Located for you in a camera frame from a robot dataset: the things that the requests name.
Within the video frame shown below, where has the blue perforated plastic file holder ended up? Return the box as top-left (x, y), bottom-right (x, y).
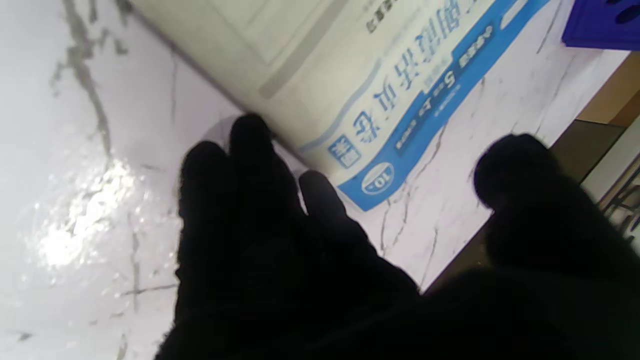
top-left (561, 0), bottom-right (640, 52)

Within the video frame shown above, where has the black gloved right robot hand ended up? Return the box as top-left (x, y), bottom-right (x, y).
top-left (154, 112), bottom-right (640, 360)

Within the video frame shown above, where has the white workbook with blue header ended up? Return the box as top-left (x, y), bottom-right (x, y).
top-left (127, 0), bottom-right (551, 212)

